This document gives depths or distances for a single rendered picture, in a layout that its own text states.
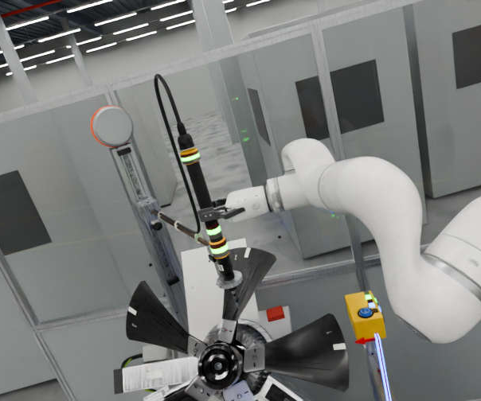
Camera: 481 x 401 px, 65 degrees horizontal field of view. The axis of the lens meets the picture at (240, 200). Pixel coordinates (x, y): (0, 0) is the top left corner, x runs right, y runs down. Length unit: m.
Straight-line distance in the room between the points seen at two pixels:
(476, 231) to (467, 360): 1.84
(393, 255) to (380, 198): 0.07
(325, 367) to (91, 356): 1.51
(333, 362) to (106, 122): 1.13
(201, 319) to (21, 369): 2.47
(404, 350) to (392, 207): 1.72
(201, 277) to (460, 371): 1.48
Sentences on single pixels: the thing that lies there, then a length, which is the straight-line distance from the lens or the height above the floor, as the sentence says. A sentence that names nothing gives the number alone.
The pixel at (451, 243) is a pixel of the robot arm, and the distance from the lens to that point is 0.55.
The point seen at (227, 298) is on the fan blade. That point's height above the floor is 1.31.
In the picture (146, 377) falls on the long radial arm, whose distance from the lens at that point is 1.41.
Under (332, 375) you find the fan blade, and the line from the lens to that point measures 1.12.
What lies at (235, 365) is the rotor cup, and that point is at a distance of 1.13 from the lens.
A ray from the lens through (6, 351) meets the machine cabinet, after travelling 3.67.
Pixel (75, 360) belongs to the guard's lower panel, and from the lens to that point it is 2.41.
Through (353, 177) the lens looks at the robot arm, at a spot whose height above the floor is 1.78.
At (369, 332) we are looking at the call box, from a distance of 1.44.
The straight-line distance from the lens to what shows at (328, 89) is 1.59.
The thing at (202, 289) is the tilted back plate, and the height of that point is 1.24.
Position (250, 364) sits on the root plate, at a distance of 1.18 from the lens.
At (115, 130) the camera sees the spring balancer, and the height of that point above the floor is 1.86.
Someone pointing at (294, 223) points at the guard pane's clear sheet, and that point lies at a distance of 1.74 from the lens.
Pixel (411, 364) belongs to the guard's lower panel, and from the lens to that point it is 2.28.
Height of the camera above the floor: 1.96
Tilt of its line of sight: 19 degrees down
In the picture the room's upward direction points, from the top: 16 degrees counter-clockwise
